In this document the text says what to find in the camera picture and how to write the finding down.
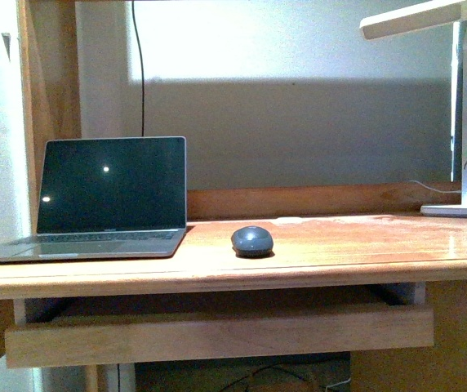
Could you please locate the grey computer mouse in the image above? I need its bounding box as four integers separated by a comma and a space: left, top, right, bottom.
231, 225, 274, 258

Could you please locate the wooden sliding keyboard tray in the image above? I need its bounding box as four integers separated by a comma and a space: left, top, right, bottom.
5, 303, 434, 368

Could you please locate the wooden desk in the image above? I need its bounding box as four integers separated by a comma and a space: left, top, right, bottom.
0, 0, 467, 392

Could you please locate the grey open laptop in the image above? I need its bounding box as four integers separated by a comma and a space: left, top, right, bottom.
0, 136, 187, 263

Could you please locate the white desk lamp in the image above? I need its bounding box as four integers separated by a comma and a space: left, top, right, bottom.
358, 0, 467, 220

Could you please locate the white lamp cable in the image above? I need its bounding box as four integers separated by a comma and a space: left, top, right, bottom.
408, 179, 463, 195

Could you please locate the black floor cable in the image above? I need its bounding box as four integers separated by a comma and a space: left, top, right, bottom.
216, 363, 320, 392

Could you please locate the black hanging wall cable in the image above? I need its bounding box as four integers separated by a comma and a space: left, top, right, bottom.
130, 0, 146, 138

